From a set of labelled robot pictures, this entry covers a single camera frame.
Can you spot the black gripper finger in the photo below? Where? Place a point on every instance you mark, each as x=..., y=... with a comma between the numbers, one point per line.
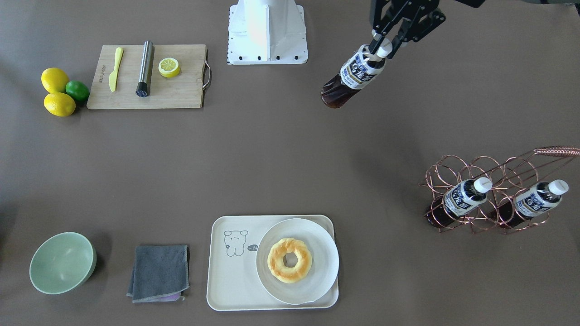
x=376, y=46
x=398, y=45

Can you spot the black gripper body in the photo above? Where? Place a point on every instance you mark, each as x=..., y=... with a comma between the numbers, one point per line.
x=416, y=20

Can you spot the tea bottle white cap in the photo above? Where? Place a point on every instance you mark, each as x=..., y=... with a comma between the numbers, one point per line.
x=355, y=74

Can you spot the tea bottle front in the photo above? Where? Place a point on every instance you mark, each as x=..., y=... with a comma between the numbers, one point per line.
x=458, y=202
x=535, y=201

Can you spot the cream bunny tray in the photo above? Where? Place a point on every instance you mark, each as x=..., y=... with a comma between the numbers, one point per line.
x=233, y=282

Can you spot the half lemon slice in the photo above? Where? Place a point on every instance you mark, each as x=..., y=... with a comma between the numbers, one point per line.
x=169, y=67

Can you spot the wooden cutting board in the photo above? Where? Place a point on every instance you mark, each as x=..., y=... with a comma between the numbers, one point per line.
x=184, y=91

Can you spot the white round plate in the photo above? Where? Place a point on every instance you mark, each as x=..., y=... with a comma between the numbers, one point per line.
x=324, y=268

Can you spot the glazed donut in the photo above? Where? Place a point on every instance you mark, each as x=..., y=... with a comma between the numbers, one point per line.
x=277, y=267

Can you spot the steel muddler black tip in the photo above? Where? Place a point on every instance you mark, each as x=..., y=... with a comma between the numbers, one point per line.
x=143, y=88

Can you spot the yellow plastic knife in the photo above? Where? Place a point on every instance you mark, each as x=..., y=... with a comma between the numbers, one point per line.
x=112, y=79

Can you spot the green lime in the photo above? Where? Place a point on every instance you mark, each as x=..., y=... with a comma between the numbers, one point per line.
x=77, y=90

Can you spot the grey folded cloth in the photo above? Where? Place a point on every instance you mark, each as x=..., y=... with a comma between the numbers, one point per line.
x=160, y=273

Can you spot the yellow lemon near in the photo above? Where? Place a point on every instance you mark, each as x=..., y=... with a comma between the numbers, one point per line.
x=59, y=104

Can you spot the yellow lemon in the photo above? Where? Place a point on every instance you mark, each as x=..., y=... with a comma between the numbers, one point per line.
x=54, y=80
x=59, y=104

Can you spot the yellow lemon far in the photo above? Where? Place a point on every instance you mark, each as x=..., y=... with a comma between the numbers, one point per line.
x=54, y=80

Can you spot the green bowl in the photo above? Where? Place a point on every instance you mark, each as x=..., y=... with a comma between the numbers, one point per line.
x=62, y=263

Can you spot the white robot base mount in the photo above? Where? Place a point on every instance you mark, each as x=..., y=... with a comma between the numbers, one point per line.
x=267, y=32

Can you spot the copper wire bottle rack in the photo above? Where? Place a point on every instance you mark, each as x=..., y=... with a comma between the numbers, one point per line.
x=510, y=178

